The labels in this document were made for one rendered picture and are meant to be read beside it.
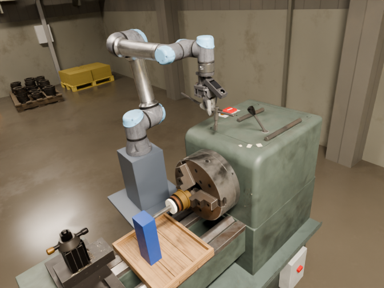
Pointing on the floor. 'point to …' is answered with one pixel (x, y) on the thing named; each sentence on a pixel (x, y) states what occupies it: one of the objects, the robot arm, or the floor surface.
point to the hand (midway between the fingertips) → (211, 113)
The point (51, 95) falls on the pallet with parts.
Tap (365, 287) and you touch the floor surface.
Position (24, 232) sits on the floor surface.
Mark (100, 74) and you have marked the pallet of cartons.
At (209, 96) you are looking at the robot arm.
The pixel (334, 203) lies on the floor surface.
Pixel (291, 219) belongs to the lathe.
